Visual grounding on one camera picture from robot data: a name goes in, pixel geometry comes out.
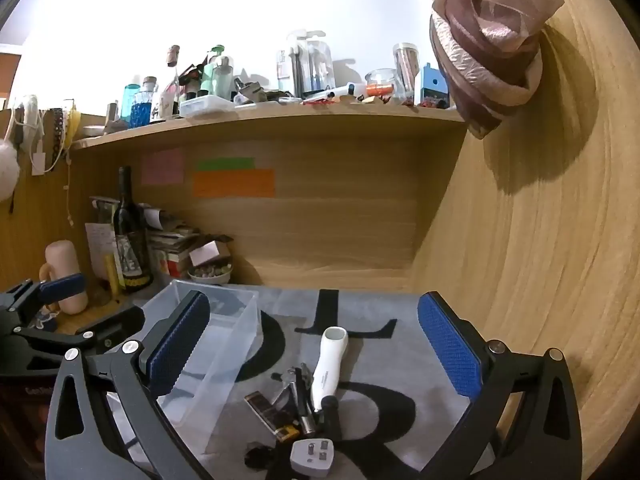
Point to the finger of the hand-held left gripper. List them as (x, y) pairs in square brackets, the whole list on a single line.
[(120, 322), (62, 286)]

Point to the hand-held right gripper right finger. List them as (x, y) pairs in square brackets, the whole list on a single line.
[(450, 345)]

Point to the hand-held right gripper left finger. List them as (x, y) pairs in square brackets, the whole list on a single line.
[(175, 347)]

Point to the clear plastic storage bin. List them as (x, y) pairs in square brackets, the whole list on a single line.
[(225, 310)]

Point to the white handheld massager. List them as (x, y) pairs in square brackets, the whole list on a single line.
[(327, 365)]

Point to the silver flashlight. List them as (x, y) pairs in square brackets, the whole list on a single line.
[(306, 412)]

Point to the white plug adapter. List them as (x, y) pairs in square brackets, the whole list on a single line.
[(312, 456)]

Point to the beige plastic bottle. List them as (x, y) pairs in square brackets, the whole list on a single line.
[(65, 270)]

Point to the yellow tube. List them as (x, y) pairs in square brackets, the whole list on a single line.
[(111, 275)]

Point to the handwritten paper note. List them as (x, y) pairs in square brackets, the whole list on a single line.
[(95, 245)]

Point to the grey mat with black pattern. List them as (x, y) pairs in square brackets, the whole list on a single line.
[(380, 310)]

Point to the red small box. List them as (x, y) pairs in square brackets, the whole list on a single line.
[(175, 265)]

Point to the dark wine bottle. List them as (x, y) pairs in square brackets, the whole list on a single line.
[(131, 240)]

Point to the bowl of stones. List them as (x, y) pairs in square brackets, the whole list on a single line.
[(210, 272)]

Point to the stack of books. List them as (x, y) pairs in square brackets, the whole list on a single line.
[(170, 242)]

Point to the pink card box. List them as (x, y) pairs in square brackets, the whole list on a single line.
[(202, 254)]

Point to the white charger plug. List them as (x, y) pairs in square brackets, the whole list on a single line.
[(38, 164)]

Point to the white fluffy ball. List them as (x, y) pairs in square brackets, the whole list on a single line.
[(7, 170)]

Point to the pink sticky note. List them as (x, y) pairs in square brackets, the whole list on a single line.
[(162, 167)]

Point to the orange sticky note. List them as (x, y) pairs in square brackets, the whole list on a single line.
[(234, 183)]

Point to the green sticky note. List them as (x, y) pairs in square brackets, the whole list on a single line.
[(225, 164)]

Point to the blue water bottle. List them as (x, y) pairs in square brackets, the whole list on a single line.
[(130, 107)]

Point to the jar of blue beads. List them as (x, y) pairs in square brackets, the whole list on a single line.
[(145, 105)]

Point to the white flat tray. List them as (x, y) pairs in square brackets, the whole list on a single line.
[(205, 106)]

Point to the corked glass bottle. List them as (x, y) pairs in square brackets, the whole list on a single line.
[(174, 75)]

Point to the wooden shelf board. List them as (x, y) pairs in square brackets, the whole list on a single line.
[(270, 117)]

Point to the green cosmetic bottle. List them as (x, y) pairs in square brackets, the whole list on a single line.
[(210, 72)]

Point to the grey cosmetic bottle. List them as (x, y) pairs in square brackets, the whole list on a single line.
[(225, 77)]

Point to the white marker tube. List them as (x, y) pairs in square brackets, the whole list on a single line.
[(345, 91)]

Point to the glass bowl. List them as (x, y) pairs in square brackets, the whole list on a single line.
[(380, 79)]

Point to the tall glass jar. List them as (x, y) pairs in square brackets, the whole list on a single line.
[(405, 72)]

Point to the pink scarf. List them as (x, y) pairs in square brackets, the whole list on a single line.
[(480, 35)]

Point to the clear blister package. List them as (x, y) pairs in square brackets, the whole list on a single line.
[(307, 65)]

